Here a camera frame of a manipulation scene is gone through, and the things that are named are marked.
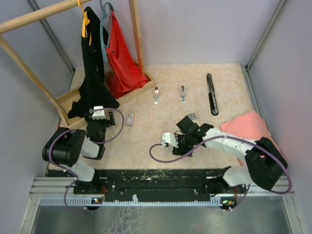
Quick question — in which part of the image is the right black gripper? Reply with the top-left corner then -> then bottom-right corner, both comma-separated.
173,134 -> 195,157

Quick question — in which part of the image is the red staple box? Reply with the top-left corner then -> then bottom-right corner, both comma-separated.
125,114 -> 134,126
186,113 -> 199,120

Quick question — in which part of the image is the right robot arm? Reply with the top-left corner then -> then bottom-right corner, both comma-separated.
162,117 -> 288,193

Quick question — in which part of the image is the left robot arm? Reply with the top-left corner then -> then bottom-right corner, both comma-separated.
42,111 -> 115,194

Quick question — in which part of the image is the black hanging garment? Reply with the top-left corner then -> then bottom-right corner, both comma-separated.
68,7 -> 119,118

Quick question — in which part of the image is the red hanging garment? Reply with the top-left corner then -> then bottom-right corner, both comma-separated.
105,13 -> 148,98

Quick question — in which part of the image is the wooden clothes rack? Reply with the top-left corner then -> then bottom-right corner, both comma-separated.
0,0 -> 156,134

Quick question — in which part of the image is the pink folded towel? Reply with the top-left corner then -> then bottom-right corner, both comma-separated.
219,111 -> 285,158

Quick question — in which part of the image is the yellow clothes hanger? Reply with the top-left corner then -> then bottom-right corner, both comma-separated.
77,0 -> 90,38

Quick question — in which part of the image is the blue clothes hanger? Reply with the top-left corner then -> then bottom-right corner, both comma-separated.
99,0 -> 115,61

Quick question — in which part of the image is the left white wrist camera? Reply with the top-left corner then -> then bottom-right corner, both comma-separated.
92,106 -> 106,120

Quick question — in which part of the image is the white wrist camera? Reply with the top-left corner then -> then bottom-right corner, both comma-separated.
92,106 -> 106,120
160,132 -> 178,148

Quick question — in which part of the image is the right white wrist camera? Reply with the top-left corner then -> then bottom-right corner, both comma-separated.
160,132 -> 178,148

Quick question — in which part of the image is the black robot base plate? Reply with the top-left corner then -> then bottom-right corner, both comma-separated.
46,168 -> 247,202

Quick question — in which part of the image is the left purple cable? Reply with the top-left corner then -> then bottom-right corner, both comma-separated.
48,107 -> 125,214

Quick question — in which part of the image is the aluminium frame rail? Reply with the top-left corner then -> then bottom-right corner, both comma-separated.
30,176 -> 295,208

